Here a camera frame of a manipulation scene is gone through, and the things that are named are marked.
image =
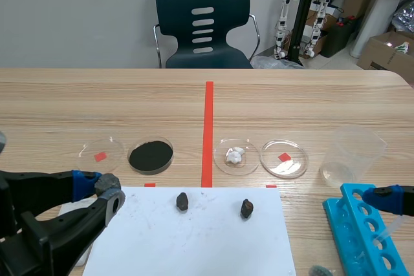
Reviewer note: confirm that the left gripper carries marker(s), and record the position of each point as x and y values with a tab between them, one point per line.
19	250

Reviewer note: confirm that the clear plastic bag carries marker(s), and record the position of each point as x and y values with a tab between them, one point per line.
275	62

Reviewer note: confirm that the dark blue chair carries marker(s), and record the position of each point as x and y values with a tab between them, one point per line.
203	17

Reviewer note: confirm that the small grey stone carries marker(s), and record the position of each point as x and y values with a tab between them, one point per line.
109	181

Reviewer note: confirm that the white sheet of paper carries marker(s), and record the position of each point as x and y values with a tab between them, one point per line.
191	234

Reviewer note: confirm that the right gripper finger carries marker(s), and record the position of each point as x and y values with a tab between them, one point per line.
388	199
319	271

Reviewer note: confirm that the clear plastic beaker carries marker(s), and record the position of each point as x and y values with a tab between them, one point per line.
352	156

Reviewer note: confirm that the white lump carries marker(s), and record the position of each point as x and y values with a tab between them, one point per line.
235	155

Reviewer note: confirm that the small white robot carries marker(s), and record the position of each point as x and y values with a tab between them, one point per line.
284	20
318	17

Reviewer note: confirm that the small dark stone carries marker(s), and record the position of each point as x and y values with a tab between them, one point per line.
246	208
182	202

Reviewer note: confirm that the black metal rail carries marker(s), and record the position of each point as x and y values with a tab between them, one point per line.
302	11

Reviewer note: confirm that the empty clear glass dish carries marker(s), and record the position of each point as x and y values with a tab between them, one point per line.
101	155
284	159

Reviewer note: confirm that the turquoise rack with round holes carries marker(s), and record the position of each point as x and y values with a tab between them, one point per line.
359	234

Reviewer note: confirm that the clear plastic dropper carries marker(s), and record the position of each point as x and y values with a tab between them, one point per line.
386	230

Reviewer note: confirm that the glass dish with black powder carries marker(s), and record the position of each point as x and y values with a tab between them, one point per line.
150	156

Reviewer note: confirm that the silver foil bag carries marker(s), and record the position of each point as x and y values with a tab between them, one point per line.
404	17

